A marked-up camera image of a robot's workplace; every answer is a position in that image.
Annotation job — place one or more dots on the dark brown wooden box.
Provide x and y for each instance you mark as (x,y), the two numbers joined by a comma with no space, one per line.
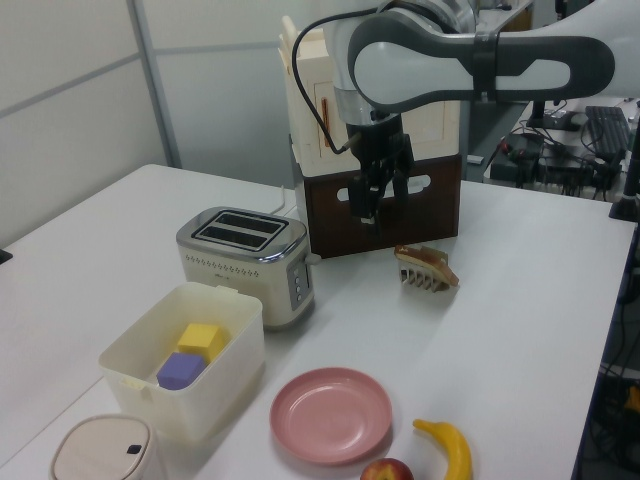
(425,220)

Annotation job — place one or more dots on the metal toast rack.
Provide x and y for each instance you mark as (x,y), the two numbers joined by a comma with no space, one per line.
(420,281)

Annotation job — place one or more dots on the cream lidded bin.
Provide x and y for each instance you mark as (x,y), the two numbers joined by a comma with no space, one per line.
(100,450)

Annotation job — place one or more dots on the white plastic container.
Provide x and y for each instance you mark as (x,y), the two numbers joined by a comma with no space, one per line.
(200,400)

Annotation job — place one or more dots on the black monitor arm base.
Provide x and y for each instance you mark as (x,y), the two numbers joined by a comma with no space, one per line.
(555,119)

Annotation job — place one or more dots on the cream plastic cabinet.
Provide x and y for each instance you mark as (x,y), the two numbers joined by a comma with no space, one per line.
(312,70)

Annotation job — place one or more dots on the yellow block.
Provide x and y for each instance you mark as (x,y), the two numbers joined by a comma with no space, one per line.
(197,337)

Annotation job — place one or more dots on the red apple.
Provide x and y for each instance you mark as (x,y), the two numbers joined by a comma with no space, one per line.
(386,471)

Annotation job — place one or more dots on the purple block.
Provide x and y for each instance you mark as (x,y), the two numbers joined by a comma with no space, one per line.
(177,372)

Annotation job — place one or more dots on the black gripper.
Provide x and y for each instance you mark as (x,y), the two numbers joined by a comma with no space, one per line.
(380,142)

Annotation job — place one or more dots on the black keyboard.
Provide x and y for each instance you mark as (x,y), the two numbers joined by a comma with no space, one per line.
(607,130)

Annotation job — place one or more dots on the black monitor stand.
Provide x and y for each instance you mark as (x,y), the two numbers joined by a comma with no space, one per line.
(627,200)

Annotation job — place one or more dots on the pink plate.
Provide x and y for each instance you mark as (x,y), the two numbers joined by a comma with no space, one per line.
(330,417)

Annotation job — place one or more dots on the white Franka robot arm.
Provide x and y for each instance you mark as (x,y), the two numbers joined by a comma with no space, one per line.
(400,60)

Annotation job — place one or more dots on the brown bread slice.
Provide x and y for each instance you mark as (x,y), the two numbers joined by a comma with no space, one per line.
(427,260)

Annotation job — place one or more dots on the yellow banana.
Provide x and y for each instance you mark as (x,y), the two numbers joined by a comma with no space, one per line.
(457,445)

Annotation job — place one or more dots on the cream and chrome toaster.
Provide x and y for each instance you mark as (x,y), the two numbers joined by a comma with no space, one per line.
(235,270)

